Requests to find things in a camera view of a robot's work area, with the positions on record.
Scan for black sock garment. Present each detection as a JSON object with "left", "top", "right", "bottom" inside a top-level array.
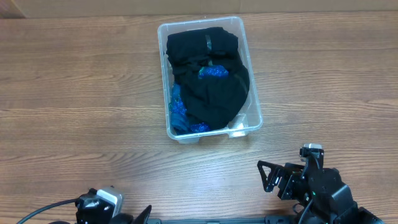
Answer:
[{"left": 180, "top": 75, "right": 250, "bottom": 131}]

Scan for blue denim jeans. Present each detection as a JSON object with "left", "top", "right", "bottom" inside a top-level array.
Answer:
[{"left": 169, "top": 83, "right": 190, "bottom": 134}]

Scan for shiny blue sequin garment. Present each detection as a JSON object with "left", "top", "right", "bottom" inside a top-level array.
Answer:
[{"left": 188, "top": 65, "right": 229, "bottom": 134}]

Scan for small black garment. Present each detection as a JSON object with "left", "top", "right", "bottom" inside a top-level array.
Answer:
[{"left": 166, "top": 27, "right": 238, "bottom": 64}]

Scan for black taped garment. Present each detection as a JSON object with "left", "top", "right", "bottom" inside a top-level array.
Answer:
[{"left": 170, "top": 55, "right": 249, "bottom": 81}]

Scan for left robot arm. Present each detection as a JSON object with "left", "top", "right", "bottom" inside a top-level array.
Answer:
[{"left": 49, "top": 186, "right": 152, "bottom": 224}]

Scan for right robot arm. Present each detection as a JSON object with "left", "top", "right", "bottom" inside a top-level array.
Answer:
[{"left": 257, "top": 143, "right": 383, "bottom": 224}]

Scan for clear plastic storage bin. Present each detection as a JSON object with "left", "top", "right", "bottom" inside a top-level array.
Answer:
[{"left": 157, "top": 16, "right": 263, "bottom": 144}]

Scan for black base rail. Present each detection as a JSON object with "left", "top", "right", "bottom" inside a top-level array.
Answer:
[{"left": 146, "top": 215, "right": 296, "bottom": 224}]

